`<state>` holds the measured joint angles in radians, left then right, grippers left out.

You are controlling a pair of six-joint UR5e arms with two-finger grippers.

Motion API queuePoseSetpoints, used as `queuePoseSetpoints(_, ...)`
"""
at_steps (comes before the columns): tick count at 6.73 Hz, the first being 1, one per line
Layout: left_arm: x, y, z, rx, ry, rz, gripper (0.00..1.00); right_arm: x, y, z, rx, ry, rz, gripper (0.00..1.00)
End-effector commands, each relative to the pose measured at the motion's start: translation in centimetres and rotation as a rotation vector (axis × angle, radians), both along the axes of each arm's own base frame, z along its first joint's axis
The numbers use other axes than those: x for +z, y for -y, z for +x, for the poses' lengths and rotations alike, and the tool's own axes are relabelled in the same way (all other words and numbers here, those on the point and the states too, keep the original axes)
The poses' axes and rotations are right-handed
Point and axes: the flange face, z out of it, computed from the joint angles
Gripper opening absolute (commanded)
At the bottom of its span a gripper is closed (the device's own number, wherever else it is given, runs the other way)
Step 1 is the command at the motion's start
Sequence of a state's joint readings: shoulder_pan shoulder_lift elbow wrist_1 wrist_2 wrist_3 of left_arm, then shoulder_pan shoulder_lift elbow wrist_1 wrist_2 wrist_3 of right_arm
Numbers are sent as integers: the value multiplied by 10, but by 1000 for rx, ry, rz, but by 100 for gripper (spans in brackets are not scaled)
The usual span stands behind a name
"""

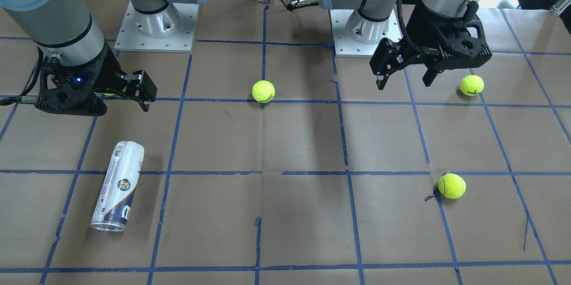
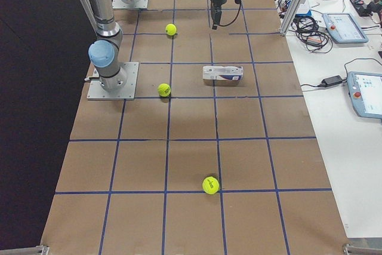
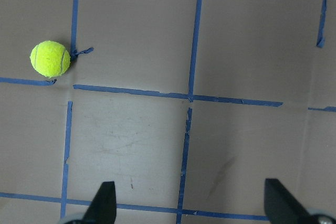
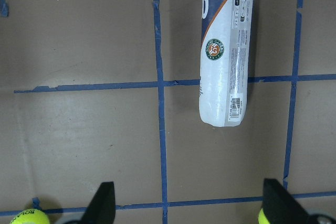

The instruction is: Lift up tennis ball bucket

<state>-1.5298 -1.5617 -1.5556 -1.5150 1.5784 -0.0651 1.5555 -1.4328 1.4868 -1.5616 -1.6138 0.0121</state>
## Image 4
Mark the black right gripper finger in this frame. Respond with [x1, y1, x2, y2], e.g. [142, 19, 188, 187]
[263, 178, 309, 223]

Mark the tennis ball near right base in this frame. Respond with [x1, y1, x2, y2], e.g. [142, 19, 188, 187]
[10, 209, 50, 224]

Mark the white tennis ball can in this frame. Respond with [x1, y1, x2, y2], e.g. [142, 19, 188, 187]
[199, 0, 254, 127]

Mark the centre tennis ball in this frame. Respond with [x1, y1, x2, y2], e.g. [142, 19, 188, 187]
[258, 208, 269, 224]

